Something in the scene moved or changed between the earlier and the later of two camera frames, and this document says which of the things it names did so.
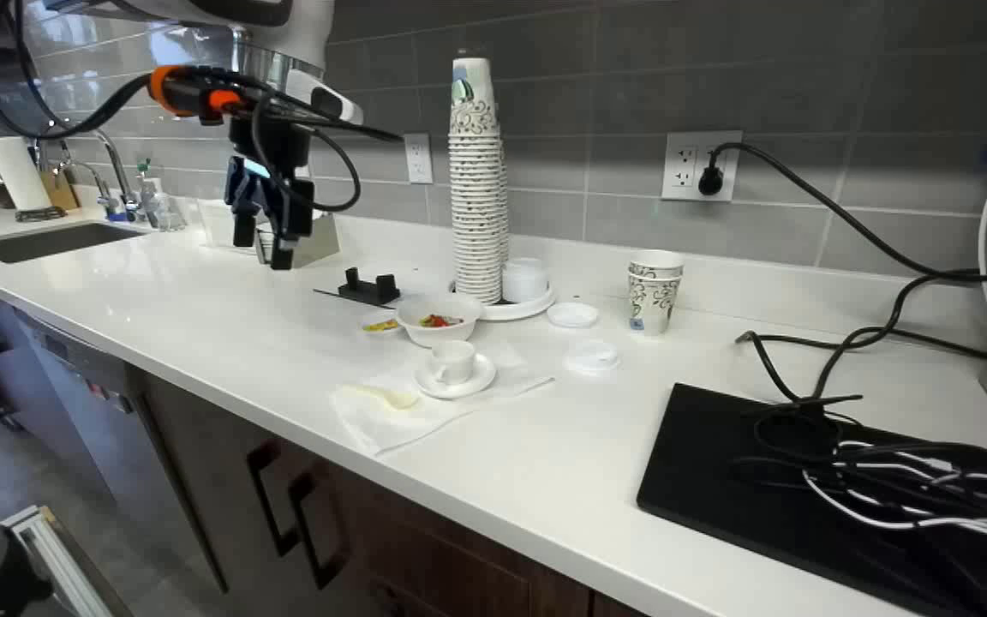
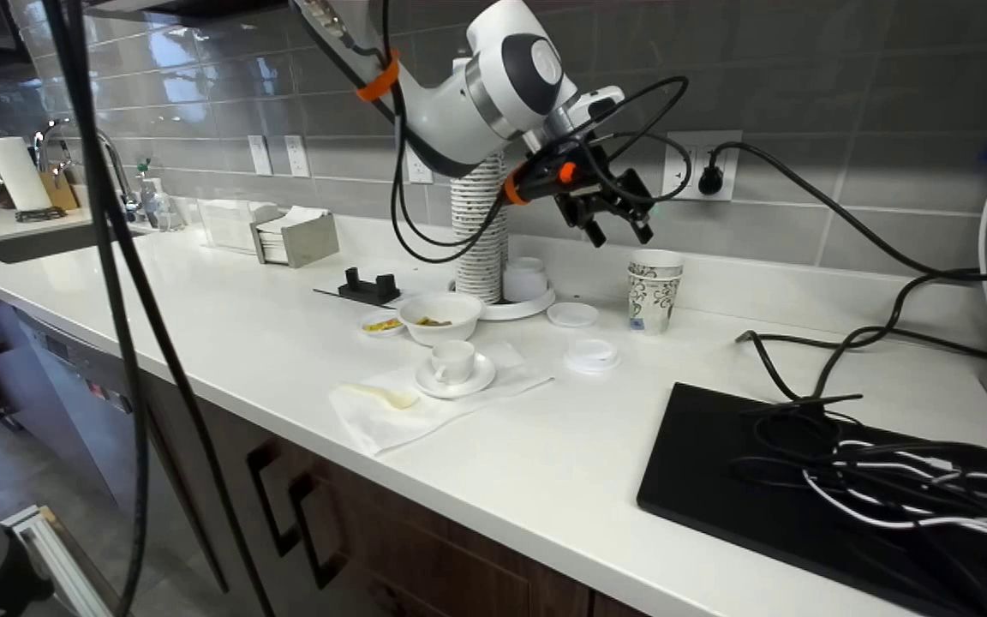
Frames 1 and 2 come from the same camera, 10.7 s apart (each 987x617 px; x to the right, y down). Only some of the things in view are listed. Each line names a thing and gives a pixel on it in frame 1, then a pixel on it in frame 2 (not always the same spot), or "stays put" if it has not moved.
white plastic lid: (575, 318) stays put
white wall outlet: (689, 154) stays put
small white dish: (379, 326) stays put
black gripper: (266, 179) → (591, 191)
